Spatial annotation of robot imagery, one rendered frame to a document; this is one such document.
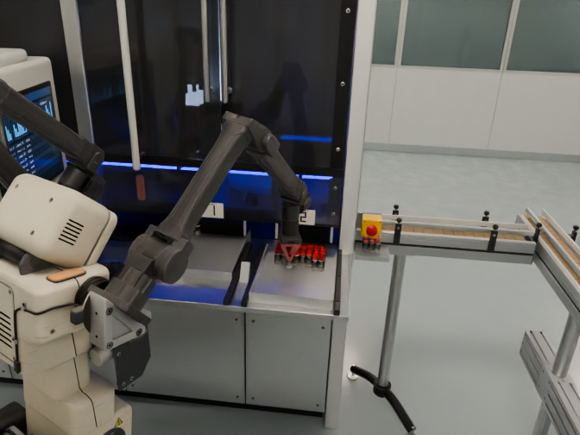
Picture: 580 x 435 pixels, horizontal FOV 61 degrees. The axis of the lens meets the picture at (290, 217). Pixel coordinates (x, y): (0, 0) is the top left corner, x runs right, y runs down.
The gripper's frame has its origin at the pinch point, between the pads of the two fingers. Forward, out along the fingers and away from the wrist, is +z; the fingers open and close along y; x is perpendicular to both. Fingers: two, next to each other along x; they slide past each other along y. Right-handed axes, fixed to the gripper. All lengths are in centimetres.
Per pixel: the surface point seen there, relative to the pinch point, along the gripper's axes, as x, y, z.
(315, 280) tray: -8.5, -5.2, 6.4
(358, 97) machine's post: -23, 13, -51
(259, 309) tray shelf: 11.6, -20.0, 6.7
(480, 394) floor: -101, 24, 95
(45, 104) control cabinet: 77, 22, -47
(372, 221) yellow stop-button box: -31.3, 9.9, -7.6
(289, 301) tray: 2.3, -19.4, 4.9
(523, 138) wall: -346, 405, 74
